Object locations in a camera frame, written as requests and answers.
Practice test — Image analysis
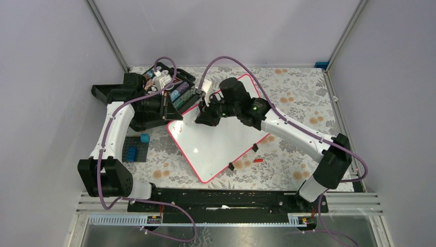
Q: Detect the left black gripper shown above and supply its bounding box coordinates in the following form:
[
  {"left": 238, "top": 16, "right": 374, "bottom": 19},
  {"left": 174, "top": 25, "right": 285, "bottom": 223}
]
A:
[{"left": 137, "top": 90, "right": 183, "bottom": 120}]

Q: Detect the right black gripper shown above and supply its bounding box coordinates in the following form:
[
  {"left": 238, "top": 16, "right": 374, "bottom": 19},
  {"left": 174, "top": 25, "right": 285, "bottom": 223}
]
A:
[{"left": 195, "top": 93, "right": 240, "bottom": 127}]

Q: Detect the pink-framed whiteboard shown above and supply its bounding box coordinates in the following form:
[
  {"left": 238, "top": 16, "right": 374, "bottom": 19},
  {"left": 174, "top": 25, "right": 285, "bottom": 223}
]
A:
[{"left": 167, "top": 74, "right": 272, "bottom": 184}]

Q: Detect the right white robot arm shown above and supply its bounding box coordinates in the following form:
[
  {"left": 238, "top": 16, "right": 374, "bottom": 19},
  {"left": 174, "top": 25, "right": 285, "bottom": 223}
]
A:
[{"left": 195, "top": 77, "right": 352, "bottom": 212}]

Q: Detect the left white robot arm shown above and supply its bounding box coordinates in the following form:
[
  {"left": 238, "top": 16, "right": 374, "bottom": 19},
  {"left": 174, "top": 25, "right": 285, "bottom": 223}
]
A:
[{"left": 78, "top": 72, "right": 182, "bottom": 211}]

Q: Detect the light blue building block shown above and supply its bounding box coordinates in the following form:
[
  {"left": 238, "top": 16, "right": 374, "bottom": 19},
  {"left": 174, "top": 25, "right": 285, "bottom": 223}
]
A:
[{"left": 140, "top": 133, "right": 150, "bottom": 143}]

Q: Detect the black poker chip case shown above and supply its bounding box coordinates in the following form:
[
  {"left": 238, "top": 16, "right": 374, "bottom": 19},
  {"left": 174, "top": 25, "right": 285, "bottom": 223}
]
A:
[{"left": 91, "top": 67, "right": 201, "bottom": 132}]

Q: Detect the black building block plate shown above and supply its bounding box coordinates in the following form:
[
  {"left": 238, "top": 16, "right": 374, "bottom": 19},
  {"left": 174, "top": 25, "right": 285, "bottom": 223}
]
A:
[{"left": 122, "top": 136, "right": 150, "bottom": 163}]

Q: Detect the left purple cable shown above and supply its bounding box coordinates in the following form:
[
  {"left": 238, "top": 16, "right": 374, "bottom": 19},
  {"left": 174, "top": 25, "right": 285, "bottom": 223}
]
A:
[{"left": 97, "top": 56, "right": 178, "bottom": 210}]

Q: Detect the purple cable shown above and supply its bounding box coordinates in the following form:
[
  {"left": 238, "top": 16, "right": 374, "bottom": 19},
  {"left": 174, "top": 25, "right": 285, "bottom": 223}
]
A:
[
  {"left": 198, "top": 56, "right": 369, "bottom": 183},
  {"left": 97, "top": 56, "right": 178, "bottom": 210}
]

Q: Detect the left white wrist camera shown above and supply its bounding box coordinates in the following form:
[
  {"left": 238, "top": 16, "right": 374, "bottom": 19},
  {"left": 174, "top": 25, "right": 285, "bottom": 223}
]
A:
[{"left": 153, "top": 70, "right": 172, "bottom": 90}]

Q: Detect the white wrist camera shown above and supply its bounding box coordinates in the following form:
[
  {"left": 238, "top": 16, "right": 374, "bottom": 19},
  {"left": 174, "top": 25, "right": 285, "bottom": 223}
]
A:
[
  {"left": 195, "top": 79, "right": 213, "bottom": 107},
  {"left": 153, "top": 70, "right": 172, "bottom": 90}
]

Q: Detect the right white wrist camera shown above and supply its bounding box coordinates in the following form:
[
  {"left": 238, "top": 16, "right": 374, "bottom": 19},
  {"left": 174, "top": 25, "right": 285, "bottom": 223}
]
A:
[{"left": 195, "top": 79, "right": 213, "bottom": 107}]

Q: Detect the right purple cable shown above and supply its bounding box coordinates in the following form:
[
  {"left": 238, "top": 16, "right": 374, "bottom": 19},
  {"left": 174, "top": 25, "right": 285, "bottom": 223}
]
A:
[{"left": 198, "top": 56, "right": 369, "bottom": 183}]

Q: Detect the blue corner bracket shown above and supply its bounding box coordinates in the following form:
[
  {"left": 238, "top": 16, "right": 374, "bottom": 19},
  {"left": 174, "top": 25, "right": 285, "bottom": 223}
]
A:
[{"left": 314, "top": 62, "right": 329, "bottom": 70}]

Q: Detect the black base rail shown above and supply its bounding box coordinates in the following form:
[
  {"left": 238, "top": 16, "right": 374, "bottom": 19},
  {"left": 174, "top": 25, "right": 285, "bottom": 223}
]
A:
[{"left": 128, "top": 188, "right": 329, "bottom": 224}]

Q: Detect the white cable duct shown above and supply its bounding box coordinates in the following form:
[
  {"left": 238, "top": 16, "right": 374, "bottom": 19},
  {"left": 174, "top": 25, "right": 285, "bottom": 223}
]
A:
[{"left": 88, "top": 215, "right": 162, "bottom": 226}]

